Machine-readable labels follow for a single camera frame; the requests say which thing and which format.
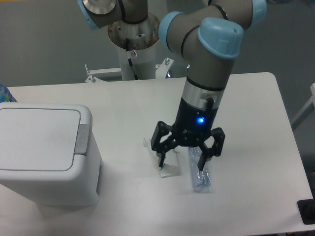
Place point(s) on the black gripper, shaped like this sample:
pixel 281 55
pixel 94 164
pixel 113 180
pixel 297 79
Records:
pixel 192 127

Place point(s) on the white push-lid trash can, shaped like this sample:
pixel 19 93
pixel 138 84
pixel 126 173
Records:
pixel 48 153

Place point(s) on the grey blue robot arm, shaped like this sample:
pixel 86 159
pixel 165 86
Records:
pixel 209 40

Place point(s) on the white paper carton box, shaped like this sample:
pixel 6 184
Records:
pixel 170 167

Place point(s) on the clear plastic water bottle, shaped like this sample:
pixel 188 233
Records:
pixel 200 180

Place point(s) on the black table clamp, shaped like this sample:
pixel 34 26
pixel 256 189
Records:
pixel 307 211

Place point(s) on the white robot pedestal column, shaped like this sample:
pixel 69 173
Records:
pixel 136 47

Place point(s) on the white frame leg right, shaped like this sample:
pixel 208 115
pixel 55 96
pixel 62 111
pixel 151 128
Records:
pixel 305 111

